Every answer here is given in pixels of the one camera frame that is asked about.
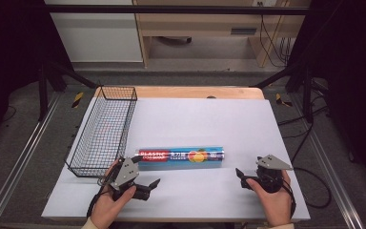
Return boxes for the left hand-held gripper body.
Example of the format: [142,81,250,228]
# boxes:
[109,156,153,202]

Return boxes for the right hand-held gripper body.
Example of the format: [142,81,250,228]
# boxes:
[241,154,294,194]

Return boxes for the blue plastic wrap box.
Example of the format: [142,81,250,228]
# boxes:
[134,146,226,172]

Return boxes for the black wire basket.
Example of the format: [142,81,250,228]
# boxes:
[64,84,138,178]

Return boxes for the person's right hand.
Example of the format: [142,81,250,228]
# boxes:
[245,169,294,227]

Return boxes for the person's left hand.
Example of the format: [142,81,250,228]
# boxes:
[90,157,138,229]

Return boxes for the white table mat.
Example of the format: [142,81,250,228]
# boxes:
[41,96,311,222]

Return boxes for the yellow black floor tape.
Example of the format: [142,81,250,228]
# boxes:
[274,93,294,108]
[71,91,85,109]

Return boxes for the black metal stand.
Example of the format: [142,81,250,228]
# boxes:
[37,58,98,122]
[250,62,315,124]

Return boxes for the wooden table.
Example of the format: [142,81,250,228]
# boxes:
[93,85,265,100]

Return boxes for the black curtain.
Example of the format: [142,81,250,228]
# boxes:
[288,0,366,195]
[0,0,74,154]

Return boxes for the white cabinet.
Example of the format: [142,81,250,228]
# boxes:
[43,0,144,63]

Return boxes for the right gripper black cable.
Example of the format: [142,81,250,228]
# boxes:
[279,166,333,220]

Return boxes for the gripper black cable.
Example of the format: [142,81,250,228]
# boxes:
[86,177,112,219]
[279,166,333,220]

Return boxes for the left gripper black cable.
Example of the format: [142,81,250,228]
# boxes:
[86,177,112,219]

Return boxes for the black floor cable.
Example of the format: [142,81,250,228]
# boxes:
[277,94,329,165]

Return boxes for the aluminium floor rail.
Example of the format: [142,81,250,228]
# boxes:
[289,94,365,229]
[0,94,62,229]

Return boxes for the black hanging cables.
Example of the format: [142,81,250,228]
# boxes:
[256,1,295,69]

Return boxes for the black horizontal frame bar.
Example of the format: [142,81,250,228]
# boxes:
[43,4,313,15]

